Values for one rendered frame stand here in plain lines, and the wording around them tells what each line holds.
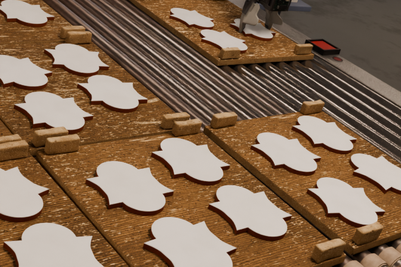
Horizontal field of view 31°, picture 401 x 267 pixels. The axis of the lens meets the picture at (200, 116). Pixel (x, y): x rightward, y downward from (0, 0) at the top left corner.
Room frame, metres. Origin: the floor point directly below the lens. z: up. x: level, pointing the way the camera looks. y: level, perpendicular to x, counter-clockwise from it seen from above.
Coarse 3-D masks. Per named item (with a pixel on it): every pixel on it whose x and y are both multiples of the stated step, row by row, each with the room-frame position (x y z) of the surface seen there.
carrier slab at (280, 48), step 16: (144, 0) 1.97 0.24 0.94; (160, 0) 2.01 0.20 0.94; (176, 0) 2.05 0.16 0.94; (192, 0) 2.09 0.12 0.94; (208, 0) 2.14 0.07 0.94; (224, 0) 2.18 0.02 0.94; (160, 16) 1.87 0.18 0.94; (208, 16) 1.98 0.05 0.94; (224, 16) 2.02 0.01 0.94; (240, 16) 2.07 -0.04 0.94; (176, 32) 1.80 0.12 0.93; (192, 32) 1.81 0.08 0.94; (208, 48) 1.73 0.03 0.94; (256, 48) 1.83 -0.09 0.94; (272, 48) 1.86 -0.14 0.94; (288, 48) 1.90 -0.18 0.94; (224, 64) 1.68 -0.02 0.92
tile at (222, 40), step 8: (200, 32) 1.80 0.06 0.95; (208, 32) 1.82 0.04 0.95; (216, 32) 1.84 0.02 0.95; (224, 32) 1.86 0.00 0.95; (208, 40) 1.76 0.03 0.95; (216, 40) 1.78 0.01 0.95; (224, 40) 1.79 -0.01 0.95; (232, 40) 1.81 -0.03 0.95; (240, 40) 1.83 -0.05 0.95; (240, 48) 1.77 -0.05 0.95
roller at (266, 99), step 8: (128, 0) 1.99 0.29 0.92; (136, 8) 1.95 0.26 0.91; (144, 16) 1.91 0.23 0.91; (160, 24) 1.87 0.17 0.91; (168, 32) 1.83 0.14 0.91; (176, 40) 1.80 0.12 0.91; (192, 48) 1.76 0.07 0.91; (200, 56) 1.73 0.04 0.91; (224, 72) 1.66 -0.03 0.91; (232, 72) 1.66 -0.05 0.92; (232, 80) 1.63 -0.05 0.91; (240, 80) 1.63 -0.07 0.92; (248, 80) 1.63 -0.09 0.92; (248, 88) 1.60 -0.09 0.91; (256, 88) 1.60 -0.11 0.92; (256, 96) 1.57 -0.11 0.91; (264, 96) 1.57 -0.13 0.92; (272, 104) 1.54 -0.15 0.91; (280, 104) 1.54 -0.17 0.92; (280, 112) 1.52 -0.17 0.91; (288, 112) 1.51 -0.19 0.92
